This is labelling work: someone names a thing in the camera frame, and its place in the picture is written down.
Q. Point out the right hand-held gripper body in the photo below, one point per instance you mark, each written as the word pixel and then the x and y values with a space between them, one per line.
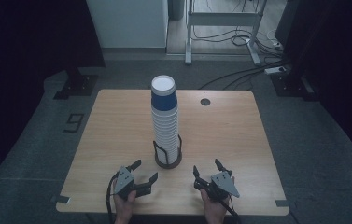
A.
pixel 223 183

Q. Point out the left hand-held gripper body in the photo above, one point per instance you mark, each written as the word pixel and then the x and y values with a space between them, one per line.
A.
pixel 123 180

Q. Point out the stack of white cups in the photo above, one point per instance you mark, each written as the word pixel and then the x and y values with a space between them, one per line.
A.
pixel 166 133

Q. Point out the blue and white paper cup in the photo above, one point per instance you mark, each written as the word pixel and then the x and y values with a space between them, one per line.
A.
pixel 163 99

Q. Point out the person's right hand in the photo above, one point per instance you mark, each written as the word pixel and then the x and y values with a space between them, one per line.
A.
pixel 215 211

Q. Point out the person's left hand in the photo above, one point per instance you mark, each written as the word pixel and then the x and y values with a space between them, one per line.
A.
pixel 123 210

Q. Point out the grey tape piece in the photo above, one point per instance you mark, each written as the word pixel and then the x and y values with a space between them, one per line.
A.
pixel 61 199
pixel 282 203

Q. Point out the black round table grommet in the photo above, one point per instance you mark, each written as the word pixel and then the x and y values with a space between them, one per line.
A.
pixel 205 102

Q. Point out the black stand base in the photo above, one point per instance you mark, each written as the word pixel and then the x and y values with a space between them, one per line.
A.
pixel 77 87
pixel 292 85

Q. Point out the white power strip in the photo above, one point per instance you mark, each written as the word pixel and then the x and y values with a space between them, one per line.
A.
pixel 274 70

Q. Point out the white plug adapter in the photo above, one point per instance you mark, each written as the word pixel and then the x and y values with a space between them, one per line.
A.
pixel 276 44

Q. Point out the white cabinet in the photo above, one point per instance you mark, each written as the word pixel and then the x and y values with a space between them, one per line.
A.
pixel 127 21

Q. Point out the grey bin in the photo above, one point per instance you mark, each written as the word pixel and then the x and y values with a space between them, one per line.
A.
pixel 176 9

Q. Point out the dark curtain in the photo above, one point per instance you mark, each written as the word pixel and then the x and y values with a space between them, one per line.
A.
pixel 24 46
pixel 335 46

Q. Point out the grey metal stand frame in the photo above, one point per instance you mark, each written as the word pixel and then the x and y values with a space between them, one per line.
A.
pixel 223 18

